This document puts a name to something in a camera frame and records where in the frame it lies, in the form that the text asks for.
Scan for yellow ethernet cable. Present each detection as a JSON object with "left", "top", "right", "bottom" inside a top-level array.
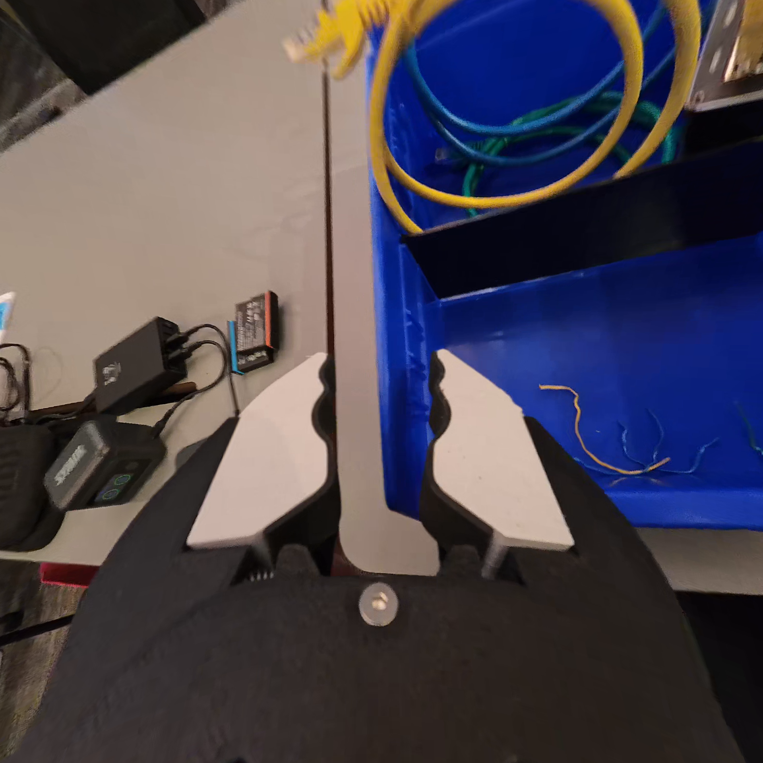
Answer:
[{"left": 283, "top": 0, "right": 701, "bottom": 234}]

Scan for black zip pouch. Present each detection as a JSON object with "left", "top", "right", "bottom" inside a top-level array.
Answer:
[{"left": 0, "top": 424, "right": 65, "bottom": 552}]

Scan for blue plastic bin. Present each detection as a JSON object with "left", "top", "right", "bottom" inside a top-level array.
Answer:
[{"left": 368, "top": 0, "right": 763, "bottom": 531}]

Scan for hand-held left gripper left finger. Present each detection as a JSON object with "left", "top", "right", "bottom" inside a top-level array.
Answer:
[{"left": 186, "top": 352, "right": 342, "bottom": 576}]

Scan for green ethernet cable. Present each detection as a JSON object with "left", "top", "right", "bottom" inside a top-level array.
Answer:
[{"left": 434, "top": 89, "right": 684, "bottom": 217}]

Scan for black multiport charger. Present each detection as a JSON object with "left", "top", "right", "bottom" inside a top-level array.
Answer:
[{"left": 93, "top": 316, "right": 189, "bottom": 415}]

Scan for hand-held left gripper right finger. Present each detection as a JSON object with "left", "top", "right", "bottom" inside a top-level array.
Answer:
[{"left": 420, "top": 349, "right": 576, "bottom": 579}]

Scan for black cable bundle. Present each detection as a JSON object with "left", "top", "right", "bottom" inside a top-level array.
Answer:
[{"left": 0, "top": 343, "right": 32, "bottom": 421}]

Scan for black bin divider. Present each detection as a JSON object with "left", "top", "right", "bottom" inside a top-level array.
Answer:
[{"left": 401, "top": 140, "right": 763, "bottom": 300}]

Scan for thin orange wire scrap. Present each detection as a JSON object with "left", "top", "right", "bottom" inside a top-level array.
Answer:
[{"left": 538, "top": 384, "right": 672, "bottom": 476}]

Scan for black battery with orange edge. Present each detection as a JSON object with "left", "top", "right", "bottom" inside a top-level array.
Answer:
[{"left": 234, "top": 290, "right": 280, "bottom": 351}]

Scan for blue ethernet cable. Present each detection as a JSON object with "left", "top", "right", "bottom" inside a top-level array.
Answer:
[{"left": 405, "top": 0, "right": 686, "bottom": 169}]

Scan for thin blue wire scraps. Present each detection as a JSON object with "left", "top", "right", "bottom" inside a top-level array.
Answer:
[{"left": 575, "top": 402, "right": 763, "bottom": 478}]

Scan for black ethernet splitter box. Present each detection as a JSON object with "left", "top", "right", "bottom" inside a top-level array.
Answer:
[{"left": 684, "top": 0, "right": 763, "bottom": 159}]

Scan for black office chair backrest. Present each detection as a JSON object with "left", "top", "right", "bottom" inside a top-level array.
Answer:
[{"left": 12, "top": 0, "right": 209, "bottom": 96}]

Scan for thin black charger cable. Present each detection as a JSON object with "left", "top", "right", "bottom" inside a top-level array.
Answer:
[{"left": 156, "top": 323, "right": 241, "bottom": 433}]

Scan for black battery with blue edge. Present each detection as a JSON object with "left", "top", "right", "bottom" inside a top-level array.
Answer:
[{"left": 228, "top": 321, "right": 276, "bottom": 376}]

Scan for black device with round buttons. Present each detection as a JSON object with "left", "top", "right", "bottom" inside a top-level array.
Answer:
[{"left": 43, "top": 417, "right": 168, "bottom": 511}]

